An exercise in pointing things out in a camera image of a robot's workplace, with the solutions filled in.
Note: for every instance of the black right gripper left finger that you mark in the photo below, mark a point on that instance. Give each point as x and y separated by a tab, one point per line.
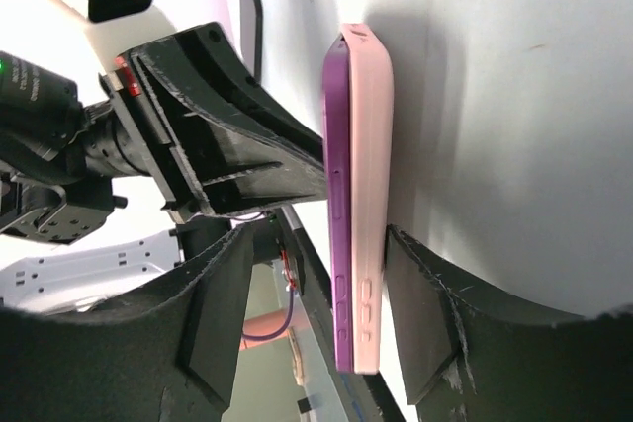
166	351

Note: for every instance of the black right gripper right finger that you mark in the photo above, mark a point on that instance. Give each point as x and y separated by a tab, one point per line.
470	351

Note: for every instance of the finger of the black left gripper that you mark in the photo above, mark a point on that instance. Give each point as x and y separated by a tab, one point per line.
200	69
210	167

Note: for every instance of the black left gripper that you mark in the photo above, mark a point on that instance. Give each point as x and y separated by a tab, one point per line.
59	158

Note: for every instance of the purple smartphone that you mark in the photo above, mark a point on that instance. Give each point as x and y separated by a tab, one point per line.
336	153

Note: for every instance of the pink silicone phone case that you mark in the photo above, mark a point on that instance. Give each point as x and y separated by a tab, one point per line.
371	128

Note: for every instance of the black smartphone pink edge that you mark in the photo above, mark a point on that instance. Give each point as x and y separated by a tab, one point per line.
251	36

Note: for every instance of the salmon pink cylinder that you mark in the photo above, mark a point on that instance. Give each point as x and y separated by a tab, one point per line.
263	329

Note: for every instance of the beige framed device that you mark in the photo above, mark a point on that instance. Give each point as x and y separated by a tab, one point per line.
297	358

